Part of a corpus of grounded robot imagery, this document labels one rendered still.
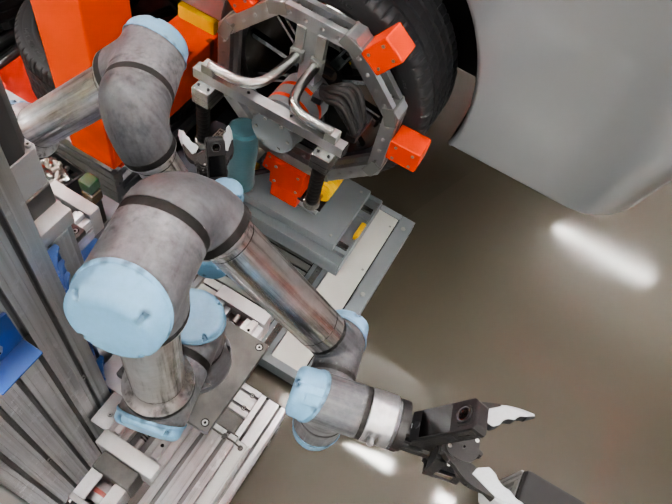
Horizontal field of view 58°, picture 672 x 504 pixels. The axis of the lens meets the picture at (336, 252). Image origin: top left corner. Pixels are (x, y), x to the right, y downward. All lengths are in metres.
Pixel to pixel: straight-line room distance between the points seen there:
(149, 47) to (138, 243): 0.47
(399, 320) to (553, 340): 0.62
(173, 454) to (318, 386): 0.56
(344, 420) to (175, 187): 0.38
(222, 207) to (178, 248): 0.09
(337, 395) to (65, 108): 0.73
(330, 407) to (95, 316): 0.33
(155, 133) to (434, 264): 1.67
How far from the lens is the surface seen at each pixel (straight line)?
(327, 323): 0.93
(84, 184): 1.76
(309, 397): 0.84
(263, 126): 1.61
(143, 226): 0.70
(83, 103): 1.21
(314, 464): 2.11
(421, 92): 1.60
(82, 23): 1.58
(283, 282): 0.85
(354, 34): 1.50
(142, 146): 1.04
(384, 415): 0.85
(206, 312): 1.10
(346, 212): 2.26
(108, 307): 0.67
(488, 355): 2.41
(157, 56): 1.08
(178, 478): 1.33
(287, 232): 2.27
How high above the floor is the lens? 2.04
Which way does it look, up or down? 57 degrees down
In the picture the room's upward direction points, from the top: 19 degrees clockwise
